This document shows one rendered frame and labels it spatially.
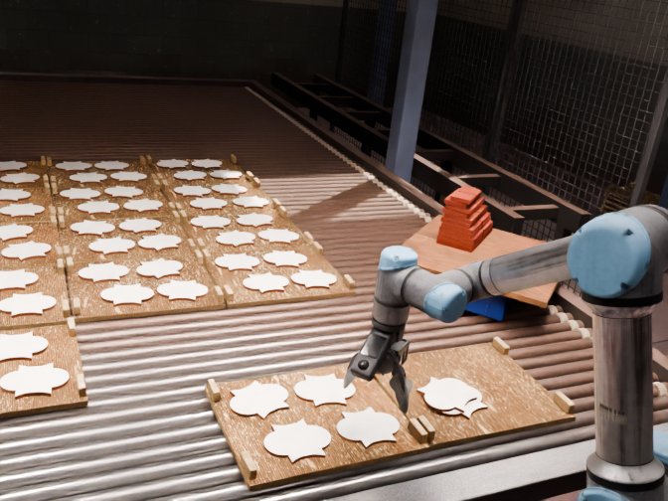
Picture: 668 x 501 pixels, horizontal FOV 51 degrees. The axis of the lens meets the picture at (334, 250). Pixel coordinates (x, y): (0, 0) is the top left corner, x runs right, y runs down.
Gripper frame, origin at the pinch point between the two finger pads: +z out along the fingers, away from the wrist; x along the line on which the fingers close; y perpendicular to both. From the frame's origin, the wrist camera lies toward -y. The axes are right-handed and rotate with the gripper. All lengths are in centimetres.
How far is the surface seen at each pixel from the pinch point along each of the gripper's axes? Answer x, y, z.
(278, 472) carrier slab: 8.7, -22.6, 7.9
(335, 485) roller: -1.6, -17.2, 9.6
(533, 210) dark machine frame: 9, 166, 2
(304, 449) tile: 7.7, -14.4, 7.1
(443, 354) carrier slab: -1.1, 42.7, 8.0
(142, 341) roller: 66, 0, 10
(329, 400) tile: 12.4, 4.1, 7.1
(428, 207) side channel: 49, 152, 8
